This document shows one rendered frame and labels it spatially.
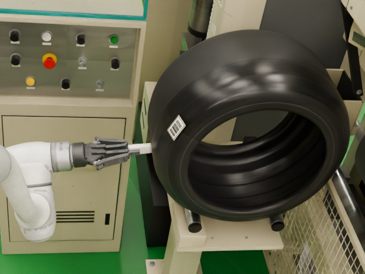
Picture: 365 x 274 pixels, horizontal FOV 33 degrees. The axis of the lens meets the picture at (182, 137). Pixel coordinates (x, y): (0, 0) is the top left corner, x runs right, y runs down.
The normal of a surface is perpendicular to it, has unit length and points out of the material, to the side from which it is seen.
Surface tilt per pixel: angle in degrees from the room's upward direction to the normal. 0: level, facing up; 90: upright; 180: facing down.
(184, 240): 90
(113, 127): 90
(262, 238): 0
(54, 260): 0
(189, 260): 90
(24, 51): 90
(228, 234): 0
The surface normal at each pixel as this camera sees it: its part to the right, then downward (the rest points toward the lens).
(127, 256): 0.14, -0.76
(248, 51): -0.07, -0.74
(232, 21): 0.14, 0.66
